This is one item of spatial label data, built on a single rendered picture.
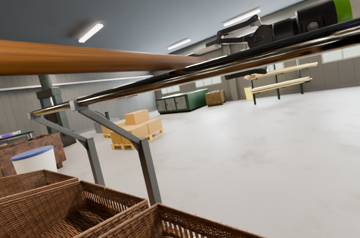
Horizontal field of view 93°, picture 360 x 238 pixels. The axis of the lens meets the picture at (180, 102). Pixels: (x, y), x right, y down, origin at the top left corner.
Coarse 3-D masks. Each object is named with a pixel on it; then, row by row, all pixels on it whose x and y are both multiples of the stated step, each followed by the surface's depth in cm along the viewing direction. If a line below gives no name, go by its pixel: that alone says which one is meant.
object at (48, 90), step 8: (40, 80) 555; (48, 80) 564; (48, 88) 548; (56, 88) 560; (40, 96) 566; (48, 96) 556; (56, 96) 557; (48, 104) 588; (56, 104) 554; (56, 112) 558; (64, 112) 572; (48, 120) 579; (56, 120) 567; (64, 120) 567; (48, 128) 583; (64, 136) 565; (64, 144) 561
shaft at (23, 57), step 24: (0, 48) 13; (24, 48) 15; (48, 48) 16; (72, 48) 18; (96, 48) 21; (0, 72) 14; (24, 72) 15; (48, 72) 17; (72, 72) 18; (96, 72) 21
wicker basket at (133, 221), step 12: (156, 204) 63; (144, 216) 58; (156, 216) 63; (168, 216) 61; (180, 216) 58; (192, 216) 54; (120, 228) 51; (132, 228) 54; (144, 228) 58; (156, 228) 62; (180, 228) 59; (192, 228) 55; (204, 228) 53; (216, 228) 50; (228, 228) 47; (240, 228) 47
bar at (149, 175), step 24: (336, 24) 19; (264, 48) 23; (288, 48) 21; (312, 48) 20; (336, 48) 19; (168, 72) 33; (192, 72) 29; (216, 72) 27; (96, 96) 47; (120, 96) 42; (96, 120) 60; (144, 144) 75; (96, 168) 104; (144, 168) 76
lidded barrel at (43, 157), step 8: (24, 152) 273; (32, 152) 260; (40, 152) 254; (48, 152) 266; (16, 160) 243; (24, 160) 244; (32, 160) 248; (40, 160) 254; (48, 160) 264; (16, 168) 246; (24, 168) 245; (32, 168) 248; (40, 168) 254; (48, 168) 263; (56, 168) 281
